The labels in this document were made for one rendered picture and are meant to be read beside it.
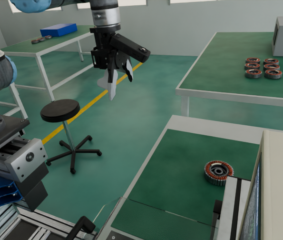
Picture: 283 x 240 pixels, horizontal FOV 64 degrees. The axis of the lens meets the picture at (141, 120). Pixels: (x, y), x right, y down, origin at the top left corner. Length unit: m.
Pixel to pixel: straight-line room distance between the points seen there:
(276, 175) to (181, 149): 0.91
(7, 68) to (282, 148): 0.92
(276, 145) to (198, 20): 4.57
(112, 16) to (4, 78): 0.50
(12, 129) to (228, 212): 0.76
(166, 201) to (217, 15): 4.12
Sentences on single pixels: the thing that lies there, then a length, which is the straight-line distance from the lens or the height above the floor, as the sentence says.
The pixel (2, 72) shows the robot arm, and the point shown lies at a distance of 0.97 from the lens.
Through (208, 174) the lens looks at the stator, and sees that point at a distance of 0.94.
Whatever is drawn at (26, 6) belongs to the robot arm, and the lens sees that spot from 0.57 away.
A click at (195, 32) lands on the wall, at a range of 4.82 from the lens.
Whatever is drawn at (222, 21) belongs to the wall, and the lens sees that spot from 4.70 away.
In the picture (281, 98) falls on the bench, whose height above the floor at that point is 0.75.
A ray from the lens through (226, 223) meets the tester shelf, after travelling 0.41.
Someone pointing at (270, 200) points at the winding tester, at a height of 1.32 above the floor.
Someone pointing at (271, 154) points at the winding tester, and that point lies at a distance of 0.22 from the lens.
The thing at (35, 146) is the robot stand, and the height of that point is 0.98.
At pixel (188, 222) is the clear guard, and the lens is 0.47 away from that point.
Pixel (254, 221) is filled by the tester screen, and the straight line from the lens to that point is 0.23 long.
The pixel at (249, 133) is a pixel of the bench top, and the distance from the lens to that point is 1.25.
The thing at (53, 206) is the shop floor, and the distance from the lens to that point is 2.02.
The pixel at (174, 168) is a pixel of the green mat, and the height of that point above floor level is 0.75.
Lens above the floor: 1.45
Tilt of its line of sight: 32 degrees down
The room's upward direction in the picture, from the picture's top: 6 degrees counter-clockwise
